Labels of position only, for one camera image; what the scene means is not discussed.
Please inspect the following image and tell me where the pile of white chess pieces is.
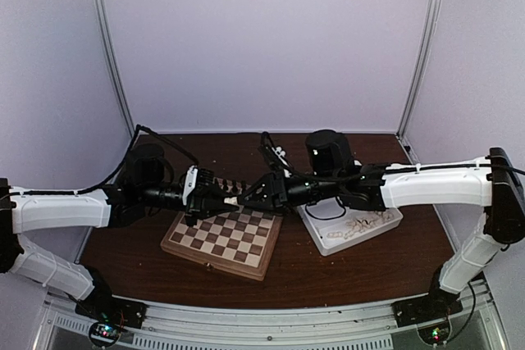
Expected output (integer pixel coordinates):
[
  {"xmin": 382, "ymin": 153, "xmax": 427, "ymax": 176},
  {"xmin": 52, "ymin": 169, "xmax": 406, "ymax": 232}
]
[{"xmin": 323, "ymin": 211, "xmax": 394, "ymax": 240}]

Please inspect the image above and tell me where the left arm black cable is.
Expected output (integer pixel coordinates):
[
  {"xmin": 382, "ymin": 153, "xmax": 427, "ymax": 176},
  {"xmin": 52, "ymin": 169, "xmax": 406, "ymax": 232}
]
[{"xmin": 77, "ymin": 123, "xmax": 202, "ymax": 198}]

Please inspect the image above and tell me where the wooden chess board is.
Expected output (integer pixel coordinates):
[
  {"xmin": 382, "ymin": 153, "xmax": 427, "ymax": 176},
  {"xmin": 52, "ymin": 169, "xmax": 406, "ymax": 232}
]
[{"xmin": 160, "ymin": 207, "xmax": 282, "ymax": 281}]

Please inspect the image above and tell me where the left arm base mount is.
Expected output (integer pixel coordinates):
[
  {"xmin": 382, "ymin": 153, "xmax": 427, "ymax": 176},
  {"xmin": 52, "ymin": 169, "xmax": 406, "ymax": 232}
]
[{"xmin": 71, "ymin": 267, "xmax": 147, "ymax": 329}]

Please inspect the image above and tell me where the white plastic tray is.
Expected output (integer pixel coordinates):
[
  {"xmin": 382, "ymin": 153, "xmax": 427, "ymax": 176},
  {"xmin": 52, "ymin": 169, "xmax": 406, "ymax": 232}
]
[{"xmin": 296, "ymin": 198, "xmax": 403, "ymax": 257}]

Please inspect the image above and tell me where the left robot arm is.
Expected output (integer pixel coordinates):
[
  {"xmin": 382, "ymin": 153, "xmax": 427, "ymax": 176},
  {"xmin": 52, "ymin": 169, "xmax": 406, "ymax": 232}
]
[{"xmin": 1, "ymin": 143, "xmax": 237, "ymax": 323}]

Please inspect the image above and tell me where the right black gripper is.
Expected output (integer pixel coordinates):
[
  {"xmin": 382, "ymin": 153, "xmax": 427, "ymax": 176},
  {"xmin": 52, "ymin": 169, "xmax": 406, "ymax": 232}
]
[{"xmin": 236, "ymin": 170, "xmax": 341, "ymax": 218}]

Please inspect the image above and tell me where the front aluminium rail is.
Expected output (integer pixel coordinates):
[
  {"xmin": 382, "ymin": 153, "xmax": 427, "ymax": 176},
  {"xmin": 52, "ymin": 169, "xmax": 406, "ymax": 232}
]
[{"xmin": 30, "ymin": 283, "xmax": 510, "ymax": 349}]

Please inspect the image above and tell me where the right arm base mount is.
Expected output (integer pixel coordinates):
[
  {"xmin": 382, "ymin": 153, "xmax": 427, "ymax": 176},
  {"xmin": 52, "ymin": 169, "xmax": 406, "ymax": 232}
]
[{"xmin": 392, "ymin": 281, "xmax": 463, "ymax": 327}]

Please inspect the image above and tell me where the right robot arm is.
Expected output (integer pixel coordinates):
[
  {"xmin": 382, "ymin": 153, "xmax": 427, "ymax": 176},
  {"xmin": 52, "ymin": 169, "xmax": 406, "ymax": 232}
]
[{"xmin": 238, "ymin": 130, "xmax": 524, "ymax": 324}]

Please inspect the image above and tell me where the dark queen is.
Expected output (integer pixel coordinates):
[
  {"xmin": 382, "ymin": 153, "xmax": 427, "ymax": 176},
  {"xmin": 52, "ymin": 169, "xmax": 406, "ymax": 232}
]
[{"xmin": 231, "ymin": 182, "xmax": 239, "ymax": 194}]

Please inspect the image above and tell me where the right aluminium frame post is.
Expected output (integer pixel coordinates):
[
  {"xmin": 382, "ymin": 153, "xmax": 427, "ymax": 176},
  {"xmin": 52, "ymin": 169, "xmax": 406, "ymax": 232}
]
[{"xmin": 396, "ymin": 0, "xmax": 442, "ymax": 140}]

